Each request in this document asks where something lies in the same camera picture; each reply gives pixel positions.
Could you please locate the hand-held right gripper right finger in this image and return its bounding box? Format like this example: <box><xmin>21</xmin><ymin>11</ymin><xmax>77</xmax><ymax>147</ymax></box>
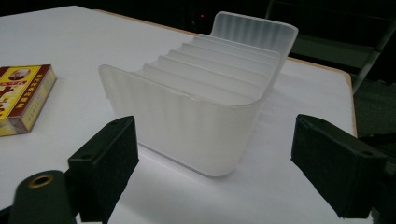
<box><xmin>290</xmin><ymin>113</ymin><xmax>390</xmax><ymax>219</ymax></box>

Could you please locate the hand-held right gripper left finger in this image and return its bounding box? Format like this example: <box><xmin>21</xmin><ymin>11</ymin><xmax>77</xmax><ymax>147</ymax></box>
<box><xmin>67</xmin><ymin>115</ymin><xmax>140</xmax><ymax>224</ymax></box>

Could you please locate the translucent white plastic divider box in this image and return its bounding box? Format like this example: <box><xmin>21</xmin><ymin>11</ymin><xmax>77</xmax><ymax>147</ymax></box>
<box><xmin>98</xmin><ymin>10</ymin><xmax>299</xmax><ymax>178</ymax></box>

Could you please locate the yellow and red carton box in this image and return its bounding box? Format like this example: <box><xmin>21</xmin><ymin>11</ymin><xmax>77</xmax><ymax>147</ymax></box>
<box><xmin>0</xmin><ymin>63</ymin><xmax>58</xmax><ymax>138</ymax></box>

